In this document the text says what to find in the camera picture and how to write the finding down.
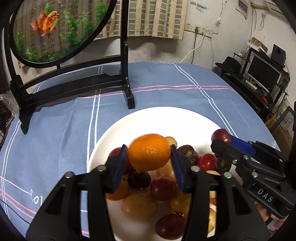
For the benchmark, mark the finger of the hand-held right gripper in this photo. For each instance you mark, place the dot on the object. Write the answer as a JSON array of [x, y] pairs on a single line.
[[225, 149], [240, 143]]

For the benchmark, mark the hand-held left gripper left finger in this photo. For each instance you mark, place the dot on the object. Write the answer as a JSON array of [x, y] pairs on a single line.
[[120, 166]]

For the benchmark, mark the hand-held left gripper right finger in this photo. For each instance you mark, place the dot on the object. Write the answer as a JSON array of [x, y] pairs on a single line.
[[177, 169]]

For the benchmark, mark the cream round fruit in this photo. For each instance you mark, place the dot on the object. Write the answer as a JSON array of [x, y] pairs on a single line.
[[211, 220], [165, 171]]

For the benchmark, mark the dark red plum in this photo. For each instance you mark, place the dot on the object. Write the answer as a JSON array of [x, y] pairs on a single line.
[[139, 179], [220, 135]]

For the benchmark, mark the red cherry tomato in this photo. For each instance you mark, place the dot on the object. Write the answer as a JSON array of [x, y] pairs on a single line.
[[207, 161], [115, 152]]

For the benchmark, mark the dark purple passion fruit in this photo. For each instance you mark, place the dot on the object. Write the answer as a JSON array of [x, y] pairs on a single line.
[[223, 165], [188, 153]]

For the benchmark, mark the orange mandarin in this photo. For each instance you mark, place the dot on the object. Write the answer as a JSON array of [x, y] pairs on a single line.
[[119, 191], [149, 151]]

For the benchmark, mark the small brown longan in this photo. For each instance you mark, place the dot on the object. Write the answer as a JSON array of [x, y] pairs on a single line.
[[212, 172]]

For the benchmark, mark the white plate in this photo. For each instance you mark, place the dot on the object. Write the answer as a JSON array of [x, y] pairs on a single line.
[[111, 134]]

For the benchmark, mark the person's right hand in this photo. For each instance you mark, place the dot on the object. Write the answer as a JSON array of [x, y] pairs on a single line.
[[262, 212]]

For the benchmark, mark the black desk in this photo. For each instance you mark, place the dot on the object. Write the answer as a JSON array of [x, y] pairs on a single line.
[[245, 92]]

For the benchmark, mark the black mesh chair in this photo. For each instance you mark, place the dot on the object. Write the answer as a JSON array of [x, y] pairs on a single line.
[[289, 118]]

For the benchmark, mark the white keyboard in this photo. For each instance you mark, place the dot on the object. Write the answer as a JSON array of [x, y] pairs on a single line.
[[251, 85]]

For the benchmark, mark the blue plaid tablecloth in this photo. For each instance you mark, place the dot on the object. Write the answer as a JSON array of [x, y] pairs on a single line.
[[57, 139]]

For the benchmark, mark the computer monitor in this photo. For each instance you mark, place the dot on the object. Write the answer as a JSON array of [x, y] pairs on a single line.
[[263, 71]]

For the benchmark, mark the black hat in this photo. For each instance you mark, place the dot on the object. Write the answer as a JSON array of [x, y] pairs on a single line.
[[229, 64]]

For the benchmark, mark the black framed goldfish screen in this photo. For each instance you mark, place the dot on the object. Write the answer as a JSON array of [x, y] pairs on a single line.
[[124, 69]]

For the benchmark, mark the black speaker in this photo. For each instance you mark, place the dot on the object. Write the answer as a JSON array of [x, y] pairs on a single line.
[[278, 53]]

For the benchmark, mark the flat tan box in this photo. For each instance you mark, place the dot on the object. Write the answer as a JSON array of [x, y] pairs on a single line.
[[259, 44]]

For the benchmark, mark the clear plastic bag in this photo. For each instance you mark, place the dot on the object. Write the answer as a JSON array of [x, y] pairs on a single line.
[[8, 104]]

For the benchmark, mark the white air conditioner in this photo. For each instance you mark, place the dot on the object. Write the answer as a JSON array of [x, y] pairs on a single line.
[[266, 3]]

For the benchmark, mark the beige plaid curtain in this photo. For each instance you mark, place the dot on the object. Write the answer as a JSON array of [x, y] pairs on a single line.
[[150, 18]]

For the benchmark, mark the white wall socket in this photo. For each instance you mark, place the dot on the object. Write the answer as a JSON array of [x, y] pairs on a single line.
[[189, 26]]

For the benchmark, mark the framed wall notice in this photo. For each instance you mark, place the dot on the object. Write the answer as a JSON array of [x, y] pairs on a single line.
[[242, 7]]

